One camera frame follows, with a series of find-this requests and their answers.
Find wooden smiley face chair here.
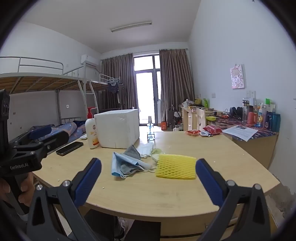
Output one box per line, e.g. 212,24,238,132
196,107,207,131

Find white air conditioner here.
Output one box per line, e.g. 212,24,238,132
80,54,98,67

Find pink wall poster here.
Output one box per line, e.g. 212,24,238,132
230,64,246,89

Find glass balcony door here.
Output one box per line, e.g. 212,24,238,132
134,55,162,126

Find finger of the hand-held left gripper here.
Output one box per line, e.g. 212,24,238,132
43,131,70,154
9,125,55,145

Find large red snack packet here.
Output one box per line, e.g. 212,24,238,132
203,125,223,135

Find row of toiletry bottles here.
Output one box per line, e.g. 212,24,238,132
242,97,281,132

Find patterned desk cloth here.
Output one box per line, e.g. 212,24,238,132
206,115,279,139

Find white lotion pump bottle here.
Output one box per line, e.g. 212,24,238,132
85,107,100,149

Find blue spray bottle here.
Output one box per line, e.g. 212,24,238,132
147,116,155,141

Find grey sock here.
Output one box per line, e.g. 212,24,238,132
120,145,152,175

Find yellow foam net sleeve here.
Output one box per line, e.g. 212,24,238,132
155,154,197,179

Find metal bunk bed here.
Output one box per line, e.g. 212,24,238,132
0,56,123,130

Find white foam box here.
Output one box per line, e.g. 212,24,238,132
94,109,140,149

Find wooden desk with drawers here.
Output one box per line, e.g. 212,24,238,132
179,104,222,131

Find ceiling tube light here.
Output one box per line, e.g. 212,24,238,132
110,21,152,32

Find brown curtain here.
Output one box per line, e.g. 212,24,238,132
101,53,137,110
159,49,195,123

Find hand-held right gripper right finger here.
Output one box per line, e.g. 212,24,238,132
195,158,278,241

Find hanging dark clothes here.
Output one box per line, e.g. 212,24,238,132
107,82,127,103

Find white foam tube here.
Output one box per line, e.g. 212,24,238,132
138,142,155,159

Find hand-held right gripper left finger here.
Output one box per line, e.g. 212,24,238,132
26,158,116,241

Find black smartphone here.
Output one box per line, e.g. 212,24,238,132
56,141,84,156

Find blue face mask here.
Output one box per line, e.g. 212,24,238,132
112,152,158,178

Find person's left hand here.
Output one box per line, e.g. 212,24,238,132
0,174,37,206

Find printed paper sheet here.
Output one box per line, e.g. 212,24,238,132
222,125,259,142

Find blue patterned quilt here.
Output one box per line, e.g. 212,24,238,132
30,122,86,142

